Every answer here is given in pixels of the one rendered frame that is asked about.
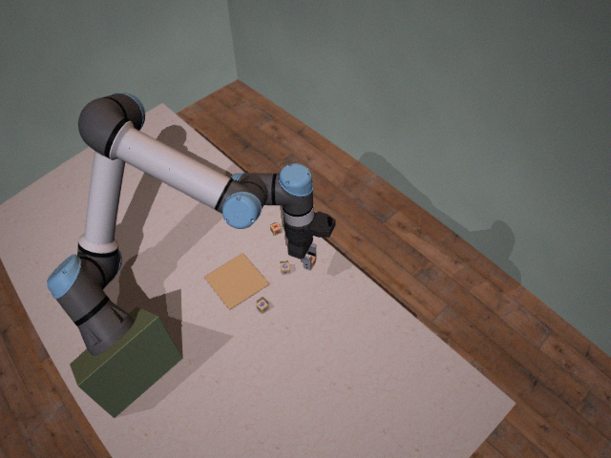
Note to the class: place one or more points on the tan flat mat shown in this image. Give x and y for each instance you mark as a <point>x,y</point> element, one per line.
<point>236,281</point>

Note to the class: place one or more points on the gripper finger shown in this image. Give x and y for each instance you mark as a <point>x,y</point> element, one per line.
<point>307,262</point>
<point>312,250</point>

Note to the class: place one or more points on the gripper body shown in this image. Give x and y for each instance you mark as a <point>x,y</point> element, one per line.
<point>300,231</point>

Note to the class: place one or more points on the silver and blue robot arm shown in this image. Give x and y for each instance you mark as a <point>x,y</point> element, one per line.
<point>78,282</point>

